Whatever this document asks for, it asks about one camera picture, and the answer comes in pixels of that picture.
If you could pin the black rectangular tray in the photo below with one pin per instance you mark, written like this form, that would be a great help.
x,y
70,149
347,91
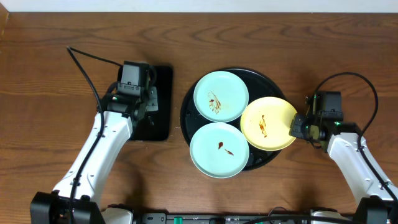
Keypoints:
x,y
155,126

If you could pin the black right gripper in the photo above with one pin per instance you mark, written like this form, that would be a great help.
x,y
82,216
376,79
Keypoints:
x,y
295,130

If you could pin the mint plate with two drops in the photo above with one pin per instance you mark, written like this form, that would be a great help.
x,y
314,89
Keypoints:
x,y
219,150

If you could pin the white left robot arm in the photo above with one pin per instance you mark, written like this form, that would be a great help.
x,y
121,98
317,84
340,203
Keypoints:
x,y
76,198

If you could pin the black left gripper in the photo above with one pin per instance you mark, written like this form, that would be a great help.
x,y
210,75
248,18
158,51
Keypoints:
x,y
152,101

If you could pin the yellow plate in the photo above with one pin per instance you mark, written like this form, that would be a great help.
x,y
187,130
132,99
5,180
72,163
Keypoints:
x,y
265,123

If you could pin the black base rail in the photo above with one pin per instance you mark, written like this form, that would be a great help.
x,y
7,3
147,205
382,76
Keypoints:
x,y
217,218

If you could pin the mint plate with sauce smear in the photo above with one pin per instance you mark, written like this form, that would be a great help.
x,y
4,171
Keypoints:
x,y
220,96

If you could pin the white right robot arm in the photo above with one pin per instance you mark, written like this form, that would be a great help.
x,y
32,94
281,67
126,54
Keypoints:
x,y
375,194

